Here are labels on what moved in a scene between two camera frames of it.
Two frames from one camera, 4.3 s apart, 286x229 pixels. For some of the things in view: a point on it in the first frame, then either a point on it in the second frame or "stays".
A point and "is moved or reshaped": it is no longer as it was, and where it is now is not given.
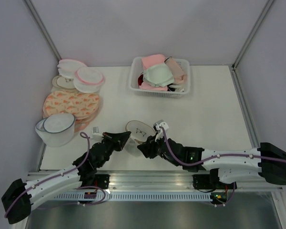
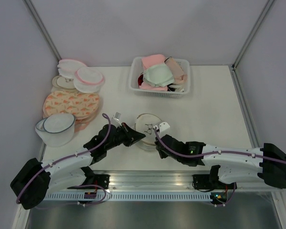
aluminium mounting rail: (158, 182) stays
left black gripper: (122, 137) to (132, 136)
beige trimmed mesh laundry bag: (139, 131) is moved or reshaped
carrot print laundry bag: (82, 106) stays
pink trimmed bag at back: (67, 68) stays
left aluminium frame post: (35, 15) stays
